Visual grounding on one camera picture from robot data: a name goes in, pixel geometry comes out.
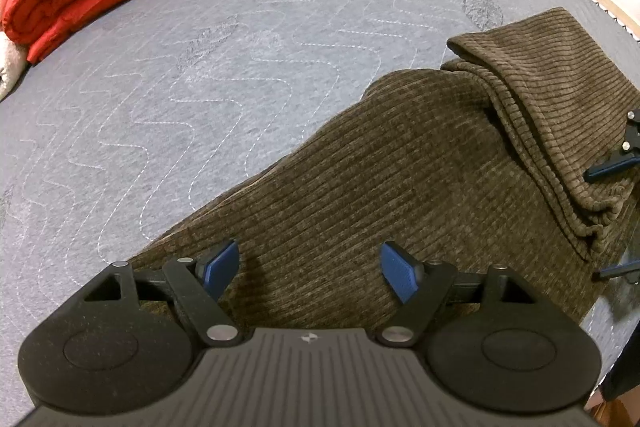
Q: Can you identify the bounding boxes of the olive corduroy pants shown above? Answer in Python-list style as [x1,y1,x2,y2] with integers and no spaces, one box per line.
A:
[134,8,639,329]

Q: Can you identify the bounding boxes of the grey quilted mattress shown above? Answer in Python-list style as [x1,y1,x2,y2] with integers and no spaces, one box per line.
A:
[1,0,639,426]

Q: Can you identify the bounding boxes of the cream folded blanket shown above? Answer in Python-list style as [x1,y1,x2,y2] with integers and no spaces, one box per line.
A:
[0,0,27,101]

